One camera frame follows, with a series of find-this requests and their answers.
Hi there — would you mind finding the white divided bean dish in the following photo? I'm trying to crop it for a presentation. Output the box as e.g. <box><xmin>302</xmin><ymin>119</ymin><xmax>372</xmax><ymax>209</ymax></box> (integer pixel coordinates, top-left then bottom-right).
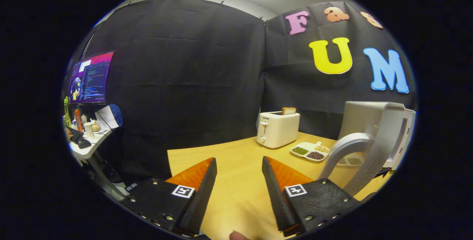
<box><xmin>290</xmin><ymin>141</ymin><xmax>330</xmax><ymax>162</ymax></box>

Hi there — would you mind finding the white toaster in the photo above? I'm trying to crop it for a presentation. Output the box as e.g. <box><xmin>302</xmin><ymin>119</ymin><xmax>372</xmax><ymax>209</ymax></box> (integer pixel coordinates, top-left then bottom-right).
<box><xmin>256</xmin><ymin>111</ymin><xmax>300</xmax><ymax>149</ymax></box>

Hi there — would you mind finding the white microwave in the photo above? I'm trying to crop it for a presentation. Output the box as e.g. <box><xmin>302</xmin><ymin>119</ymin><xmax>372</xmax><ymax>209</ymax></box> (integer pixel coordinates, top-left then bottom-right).
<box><xmin>319</xmin><ymin>101</ymin><xmax>416</xmax><ymax>196</ymax></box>

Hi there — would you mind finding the white office desk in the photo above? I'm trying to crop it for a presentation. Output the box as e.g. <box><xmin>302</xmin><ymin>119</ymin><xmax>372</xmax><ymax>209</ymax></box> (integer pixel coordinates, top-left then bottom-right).
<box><xmin>68</xmin><ymin>127</ymin><xmax>130</xmax><ymax>202</ymax></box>

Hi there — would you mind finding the blue office chair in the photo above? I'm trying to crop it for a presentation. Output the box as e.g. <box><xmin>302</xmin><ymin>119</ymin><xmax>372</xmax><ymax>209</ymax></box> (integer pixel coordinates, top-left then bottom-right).
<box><xmin>109</xmin><ymin>104</ymin><xmax>123</xmax><ymax>128</ymax></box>

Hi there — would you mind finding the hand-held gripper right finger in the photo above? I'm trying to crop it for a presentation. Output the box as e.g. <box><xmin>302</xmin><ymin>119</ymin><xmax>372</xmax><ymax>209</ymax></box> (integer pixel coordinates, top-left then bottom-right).
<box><xmin>262</xmin><ymin>156</ymin><xmax>361</xmax><ymax>237</ymax></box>

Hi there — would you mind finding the computer monitor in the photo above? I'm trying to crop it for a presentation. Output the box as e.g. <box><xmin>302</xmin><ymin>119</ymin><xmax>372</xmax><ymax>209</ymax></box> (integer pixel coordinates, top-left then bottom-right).
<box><xmin>69</xmin><ymin>51</ymin><xmax>115</xmax><ymax>104</ymax></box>

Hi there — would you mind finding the white paper sheet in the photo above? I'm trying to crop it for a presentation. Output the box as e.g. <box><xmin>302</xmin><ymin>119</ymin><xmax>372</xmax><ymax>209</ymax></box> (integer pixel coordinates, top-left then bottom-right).
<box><xmin>95</xmin><ymin>105</ymin><xmax>119</xmax><ymax>129</ymax></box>

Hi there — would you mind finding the black keyboard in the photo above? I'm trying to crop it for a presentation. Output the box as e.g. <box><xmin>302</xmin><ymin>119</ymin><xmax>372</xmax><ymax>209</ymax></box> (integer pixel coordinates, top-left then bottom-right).
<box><xmin>68</xmin><ymin>127</ymin><xmax>85</xmax><ymax>144</ymax></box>

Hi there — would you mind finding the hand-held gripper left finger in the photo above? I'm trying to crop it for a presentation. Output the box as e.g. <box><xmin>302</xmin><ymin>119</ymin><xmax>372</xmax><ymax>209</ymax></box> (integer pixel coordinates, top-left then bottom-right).
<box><xmin>120</xmin><ymin>157</ymin><xmax>217</xmax><ymax>237</ymax></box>

